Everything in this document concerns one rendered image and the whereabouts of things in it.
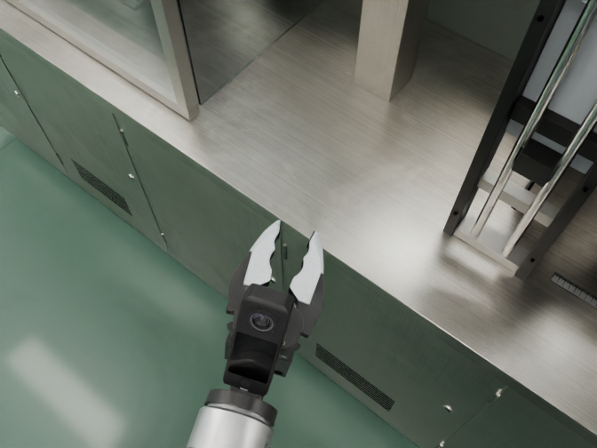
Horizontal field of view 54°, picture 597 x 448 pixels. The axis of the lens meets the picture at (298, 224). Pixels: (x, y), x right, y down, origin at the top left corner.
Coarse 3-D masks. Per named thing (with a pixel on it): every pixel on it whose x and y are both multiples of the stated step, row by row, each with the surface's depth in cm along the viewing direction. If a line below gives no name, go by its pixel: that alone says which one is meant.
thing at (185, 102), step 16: (16, 0) 131; (160, 0) 92; (32, 16) 132; (48, 16) 128; (160, 16) 95; (176, 16) 97; (64, 32) 126; (160, 32) 99; (176, 32) 99; (80, 48) 127; (96, 48) 123; (176, 48) 101; (112, 64) 122; (176, 64) 104; (128, 80) 122; (144, 80) 118; (176, 80) 108; (192, 80) 110; (160, 96) 117; (176, 96) 113; (192, 96) 112; (192, 112) 115
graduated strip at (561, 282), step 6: (552, 276) 99; (558, 276) 99; (552, 282) 98; (558, 282) 98; (564, 282) 98; (570, 282) 98; (564, 288) 98; (570, 288) 98; (576, 288) 98; (582, 288) 98; (576, 294) 97; (582, 294) 97; (588, 294) 97; (588, 300) 97; (594, 300) 97; (594, 306) 96
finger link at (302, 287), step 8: (312, 240) 64; (320, 240) 65; (312, 248) 63; (320, 248) 64; (304, 256) 63; (312, 256) 63; (320, 256) 63; (304, 264) 62; (312, 264) 62; (320, 264) 63; (304, 272) 62; (312, 272) 62; (320, 272) 62; (296, 280) 61; (304, 280) 61; (312, 280) 62; (296, 288) 61; (304, 288) 61; (312, 288) 61; (296, 296) 60; (304, 296) 61; (312, 296) 61; (296, 304) 61
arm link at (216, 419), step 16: (208, 416) 53; (224, 416) 53; (240, 416) 53; (256, 416) 54; (192, 432) 54; (208, 432) 52; (224, 432) 52; (240, 432) 52; (256, 432) 53; (272, 432) 55
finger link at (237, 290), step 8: (248, 256) 62; (240, 264) 61; (248, 264) 61; (240, 272) 61; (232, 280) 60; (240, 280) 60; (232, 288) 60; (240, 288) 60; (232, 296) 60; (240, 296) 60; (232, 304) 59; (232, 312) 60
